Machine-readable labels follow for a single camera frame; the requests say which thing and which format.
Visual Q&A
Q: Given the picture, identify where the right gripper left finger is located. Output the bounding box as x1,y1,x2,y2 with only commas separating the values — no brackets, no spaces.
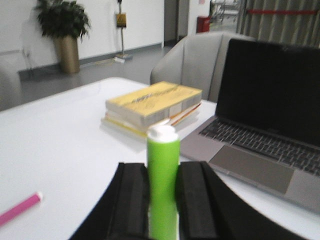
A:
71,162,150,240

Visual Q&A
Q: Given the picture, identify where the grey open laptop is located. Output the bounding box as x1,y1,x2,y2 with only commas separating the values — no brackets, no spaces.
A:
180,39,320,213

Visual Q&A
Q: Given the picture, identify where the red barrier belt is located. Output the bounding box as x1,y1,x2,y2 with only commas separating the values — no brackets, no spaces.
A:
246,9,319,15

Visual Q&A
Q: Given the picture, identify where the left grey armchair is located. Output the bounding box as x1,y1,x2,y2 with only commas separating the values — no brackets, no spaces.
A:
150,31,255,103

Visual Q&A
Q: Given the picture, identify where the green marker pen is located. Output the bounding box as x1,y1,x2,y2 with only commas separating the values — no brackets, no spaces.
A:
147,125,180,240

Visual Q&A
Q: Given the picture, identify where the potted green plant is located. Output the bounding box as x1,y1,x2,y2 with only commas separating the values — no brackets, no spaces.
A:
35,0,91,74

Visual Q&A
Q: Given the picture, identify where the pink marker pen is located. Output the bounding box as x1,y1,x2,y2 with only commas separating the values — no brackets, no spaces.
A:
0,191,44,227

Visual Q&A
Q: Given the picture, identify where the middle white book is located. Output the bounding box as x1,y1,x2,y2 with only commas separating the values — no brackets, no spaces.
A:
102,102,201,128

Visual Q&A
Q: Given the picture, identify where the yellow sign stand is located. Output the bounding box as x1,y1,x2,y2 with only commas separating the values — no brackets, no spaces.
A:
115,0,133,64

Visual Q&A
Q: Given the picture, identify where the top yellow book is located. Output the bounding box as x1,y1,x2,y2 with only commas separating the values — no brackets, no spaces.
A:
105,81,202,127

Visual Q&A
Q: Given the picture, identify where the red trash bin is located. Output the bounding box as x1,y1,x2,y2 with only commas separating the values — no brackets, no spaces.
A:
196,16,211,33

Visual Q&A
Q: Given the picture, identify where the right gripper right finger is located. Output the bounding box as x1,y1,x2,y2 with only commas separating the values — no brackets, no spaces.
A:
176,161,315,240

